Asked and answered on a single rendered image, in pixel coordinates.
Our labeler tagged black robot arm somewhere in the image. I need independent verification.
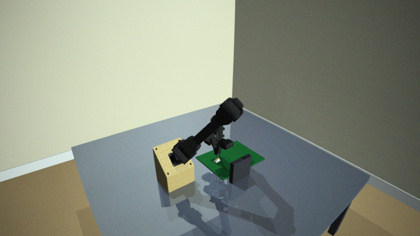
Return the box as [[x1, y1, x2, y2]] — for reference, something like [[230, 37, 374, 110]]
[[168, 97, 244, 166]]

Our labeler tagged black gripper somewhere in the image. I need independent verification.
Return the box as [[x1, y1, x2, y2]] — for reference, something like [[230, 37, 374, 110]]
[[212, 127, 234, 153]]

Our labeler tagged green circuit board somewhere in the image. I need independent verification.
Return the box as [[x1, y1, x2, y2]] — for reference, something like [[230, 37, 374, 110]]
[[196, 141, 265, 180]]

